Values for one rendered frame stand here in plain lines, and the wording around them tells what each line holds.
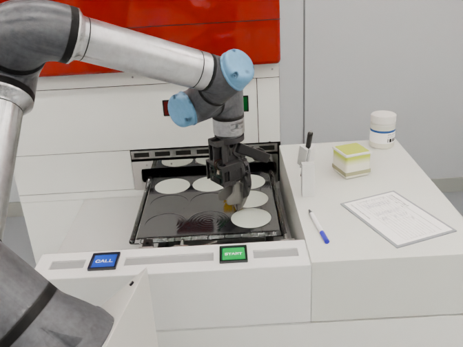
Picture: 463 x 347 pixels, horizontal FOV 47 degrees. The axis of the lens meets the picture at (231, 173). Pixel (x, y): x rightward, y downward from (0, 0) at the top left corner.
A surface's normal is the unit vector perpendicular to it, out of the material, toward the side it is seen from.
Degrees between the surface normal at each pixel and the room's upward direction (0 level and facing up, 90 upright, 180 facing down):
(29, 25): 72
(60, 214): 90
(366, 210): 0
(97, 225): 0
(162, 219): 0
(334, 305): 90
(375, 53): 90
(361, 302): 90
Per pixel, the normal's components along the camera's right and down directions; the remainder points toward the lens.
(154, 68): 0.32, 0.69
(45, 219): 0.02, 0.41
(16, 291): 0.61, -0.44
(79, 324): 0.42, -0.72
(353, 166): 0.31, 0.38
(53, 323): 0.33, -0.57
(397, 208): -0.05, -0.91
